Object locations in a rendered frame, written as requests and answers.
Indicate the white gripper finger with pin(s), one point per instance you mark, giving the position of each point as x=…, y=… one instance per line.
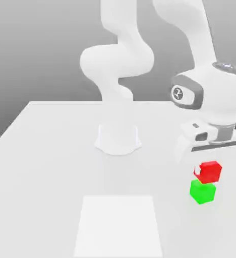
x=197, y=170

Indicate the small red cube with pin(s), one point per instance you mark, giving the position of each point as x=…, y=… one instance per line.
x=210, y=172

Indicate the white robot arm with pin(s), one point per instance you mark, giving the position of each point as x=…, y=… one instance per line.
x=118, y=60

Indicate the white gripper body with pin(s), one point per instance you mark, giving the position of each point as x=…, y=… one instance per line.
x=214, y=148

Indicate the small green cube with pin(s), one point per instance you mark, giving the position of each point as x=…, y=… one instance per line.
x=202, y=192

